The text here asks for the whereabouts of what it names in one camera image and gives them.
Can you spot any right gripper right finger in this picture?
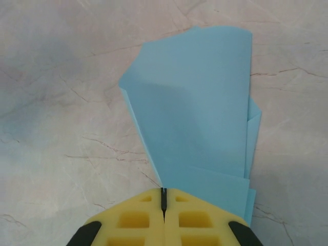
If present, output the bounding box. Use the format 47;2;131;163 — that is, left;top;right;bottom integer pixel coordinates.
164;188;261;246

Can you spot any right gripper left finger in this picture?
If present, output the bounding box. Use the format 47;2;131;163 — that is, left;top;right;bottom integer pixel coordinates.
66;188;165;246

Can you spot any light blue paper sheet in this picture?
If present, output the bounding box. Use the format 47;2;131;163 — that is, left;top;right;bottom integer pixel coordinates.
118;25;262;229

